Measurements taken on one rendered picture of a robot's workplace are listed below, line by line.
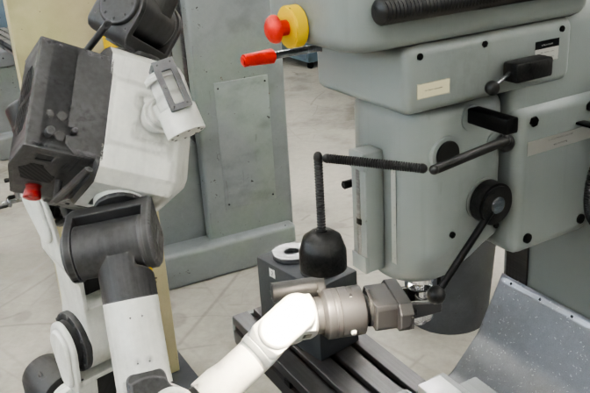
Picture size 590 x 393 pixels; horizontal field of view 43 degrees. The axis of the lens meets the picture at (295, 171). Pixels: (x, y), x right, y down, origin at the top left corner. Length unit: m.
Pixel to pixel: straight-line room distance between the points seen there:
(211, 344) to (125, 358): 2.33
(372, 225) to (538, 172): 0.29
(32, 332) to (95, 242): 2.70
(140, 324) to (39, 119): 0.36
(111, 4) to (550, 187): 0.82
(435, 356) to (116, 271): 2.34
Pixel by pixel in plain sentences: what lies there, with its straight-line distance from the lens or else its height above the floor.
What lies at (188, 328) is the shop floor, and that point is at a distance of 3.69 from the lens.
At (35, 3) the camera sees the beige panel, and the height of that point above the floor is 1.63.
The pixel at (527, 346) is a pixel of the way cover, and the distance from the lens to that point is 1.71.
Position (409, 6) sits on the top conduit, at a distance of 0.97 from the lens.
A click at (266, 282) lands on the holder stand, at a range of 1.79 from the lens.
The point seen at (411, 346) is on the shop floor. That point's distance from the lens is 3.47.
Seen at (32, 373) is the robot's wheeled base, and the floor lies 0.74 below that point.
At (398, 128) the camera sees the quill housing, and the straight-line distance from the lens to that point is 1.14.
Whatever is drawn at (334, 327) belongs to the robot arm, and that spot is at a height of 1.24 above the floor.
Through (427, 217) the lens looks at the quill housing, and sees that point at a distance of 1.18.
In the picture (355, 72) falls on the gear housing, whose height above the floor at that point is 1.68.
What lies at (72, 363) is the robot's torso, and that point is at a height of 0.99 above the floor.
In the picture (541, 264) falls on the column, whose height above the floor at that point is 1.17.
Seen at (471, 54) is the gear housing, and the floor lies 1.70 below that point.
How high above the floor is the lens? 1.94
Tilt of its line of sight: 21 degrees down
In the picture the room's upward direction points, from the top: 4 degrees counter-clockwise
